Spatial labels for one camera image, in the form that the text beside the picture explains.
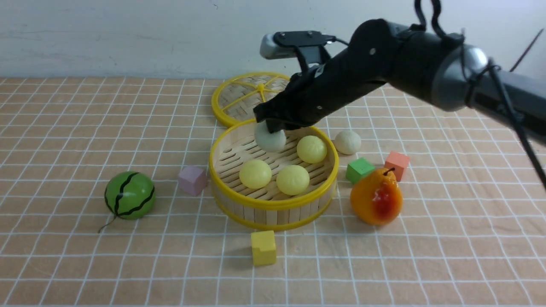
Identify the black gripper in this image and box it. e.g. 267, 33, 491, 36
253, 47, 384, 134

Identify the white bun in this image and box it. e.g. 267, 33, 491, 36
333, 130, 362, 155
254, 121, 286, 152

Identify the yellow bun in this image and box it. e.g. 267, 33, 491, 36
276, 165, 310, 196
296, 135, 328, 164
238, 159, 272, 190

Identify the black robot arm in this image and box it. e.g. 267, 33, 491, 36
253, 19, 511, 133

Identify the yellow bamboo steamer lid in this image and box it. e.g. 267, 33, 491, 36
211, 72, 289, 127

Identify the yellow bamboo steamer tray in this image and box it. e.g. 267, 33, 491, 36
209, 120, 340, 232

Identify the green cube block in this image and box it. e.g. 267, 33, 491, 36
346, 157, 376, 185

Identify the pink cube block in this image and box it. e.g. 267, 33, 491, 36
178, 165, 207, 196

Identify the orange toy pear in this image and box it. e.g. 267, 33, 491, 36
350, 167, 404, 226

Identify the yellow cube block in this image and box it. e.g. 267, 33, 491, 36
251, 230, 277, 266

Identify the orange cube block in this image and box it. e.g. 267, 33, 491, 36
384, 151, 411, 182

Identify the green toy watermelon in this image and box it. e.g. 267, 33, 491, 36
98, 171, 156, 233

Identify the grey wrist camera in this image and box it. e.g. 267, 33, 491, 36
259, 30, 349, 72

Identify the black cable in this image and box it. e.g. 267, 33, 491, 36
414, 0, 546, 190

